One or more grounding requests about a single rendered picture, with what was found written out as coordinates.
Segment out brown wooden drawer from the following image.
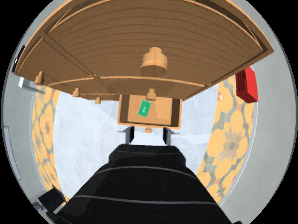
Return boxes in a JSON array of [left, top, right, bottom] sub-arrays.
[[100, 76, 204, 101], [48, 0, 263, 84], [48, 77, 114, 98], [17, 36, 90, 86], [80, 94, 120, 104], [117, 94, 182, 133]]

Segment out brown wooden chest of drawers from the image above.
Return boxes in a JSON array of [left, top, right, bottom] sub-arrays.
[[14, 0, 274, 102]]

